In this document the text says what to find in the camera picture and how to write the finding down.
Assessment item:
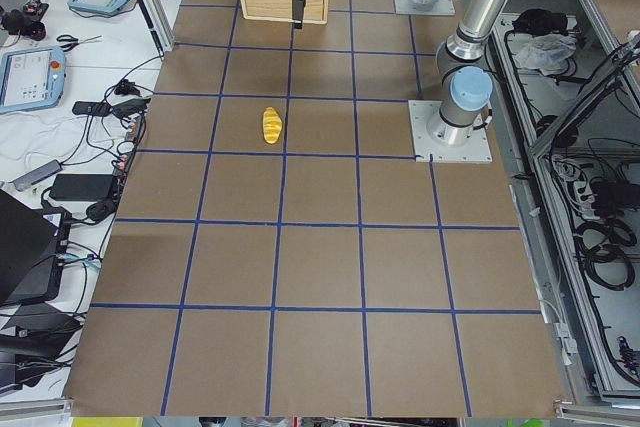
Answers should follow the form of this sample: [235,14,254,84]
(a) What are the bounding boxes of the toy bread loaf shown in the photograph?
[262,107,283,145]

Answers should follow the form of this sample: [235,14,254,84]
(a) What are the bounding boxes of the crumpled white cloth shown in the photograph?
[514,34,577,76]

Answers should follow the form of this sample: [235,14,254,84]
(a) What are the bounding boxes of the near blue teach pendant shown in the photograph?
[1,46,66,114]

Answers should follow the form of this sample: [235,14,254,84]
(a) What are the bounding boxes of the black power adapter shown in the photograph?
[49,174,114,201]

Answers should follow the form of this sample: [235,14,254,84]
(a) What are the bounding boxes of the black laptop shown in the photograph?
[1,192,71,307]

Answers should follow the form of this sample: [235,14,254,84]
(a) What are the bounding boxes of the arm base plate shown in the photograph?
[394,0,455,17]
[408,100,492,164]

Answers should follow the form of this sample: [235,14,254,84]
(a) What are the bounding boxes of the black handled scissors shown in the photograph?
[56,34,102,52]

